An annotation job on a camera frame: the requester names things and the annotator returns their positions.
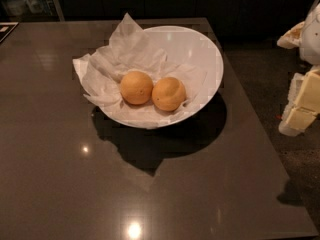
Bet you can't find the white crumpled paper liner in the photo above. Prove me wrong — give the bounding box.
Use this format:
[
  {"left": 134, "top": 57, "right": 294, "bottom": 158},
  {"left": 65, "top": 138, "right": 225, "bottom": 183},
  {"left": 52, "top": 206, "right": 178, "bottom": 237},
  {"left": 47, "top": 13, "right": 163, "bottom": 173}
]
[{"left": 72, "top": 12, "right": 209, "bottom": 130}]

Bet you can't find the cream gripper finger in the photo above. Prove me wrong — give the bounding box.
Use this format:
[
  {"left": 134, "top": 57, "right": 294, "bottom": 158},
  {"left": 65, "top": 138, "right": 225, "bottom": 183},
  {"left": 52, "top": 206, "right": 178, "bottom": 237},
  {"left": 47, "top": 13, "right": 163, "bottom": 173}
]
[{"left": 277, "top": 21, "right": 304, "bottom": 49}]

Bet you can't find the black white corner mat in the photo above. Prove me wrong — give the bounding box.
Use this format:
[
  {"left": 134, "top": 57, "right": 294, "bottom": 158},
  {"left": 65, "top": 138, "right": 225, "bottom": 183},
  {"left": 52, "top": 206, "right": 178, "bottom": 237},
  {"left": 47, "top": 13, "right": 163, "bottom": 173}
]
[{"left": 0, "top": 22, "right": 18, "bottom": 43}]

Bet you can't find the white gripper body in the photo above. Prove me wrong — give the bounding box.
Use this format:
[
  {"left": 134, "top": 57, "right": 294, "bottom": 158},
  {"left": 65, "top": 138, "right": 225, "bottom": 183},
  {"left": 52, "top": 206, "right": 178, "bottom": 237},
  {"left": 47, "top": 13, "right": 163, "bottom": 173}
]
[{"left": 299, "top": 4, "right": 320, "bottom": 65}]

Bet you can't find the white bowl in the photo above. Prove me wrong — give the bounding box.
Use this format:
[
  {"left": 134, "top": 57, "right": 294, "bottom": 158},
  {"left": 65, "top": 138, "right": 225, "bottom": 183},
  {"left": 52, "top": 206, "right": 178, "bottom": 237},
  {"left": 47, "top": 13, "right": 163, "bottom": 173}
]
[{"left": 98, "top": 26, "right": 224, "bottom": 129}]

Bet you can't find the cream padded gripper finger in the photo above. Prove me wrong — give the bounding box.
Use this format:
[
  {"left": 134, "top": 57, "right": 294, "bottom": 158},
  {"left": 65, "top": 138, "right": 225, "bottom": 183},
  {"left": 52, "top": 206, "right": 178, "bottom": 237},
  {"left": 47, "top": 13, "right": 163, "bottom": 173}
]
[{"left": 278, "top": 68, "right": 320, "bottom": 137}]

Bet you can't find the orange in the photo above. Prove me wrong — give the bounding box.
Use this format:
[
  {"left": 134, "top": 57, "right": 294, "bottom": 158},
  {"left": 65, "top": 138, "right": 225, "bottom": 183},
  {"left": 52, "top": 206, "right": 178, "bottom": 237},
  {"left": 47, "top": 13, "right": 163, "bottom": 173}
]
[
  {"left": 152, "top": 77, "right": 186, "bottom": 111},
  {"left": 120, "top": 71, "right": 153, "bottom": 105}
]

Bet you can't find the background shelf with containers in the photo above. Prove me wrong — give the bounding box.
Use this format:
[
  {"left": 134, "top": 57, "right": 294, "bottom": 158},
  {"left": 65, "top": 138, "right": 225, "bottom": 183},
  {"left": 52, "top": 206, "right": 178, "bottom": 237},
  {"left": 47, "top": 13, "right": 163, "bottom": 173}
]
[{"left": 0, "top": 0, "right": 64, "bottom": 22}]

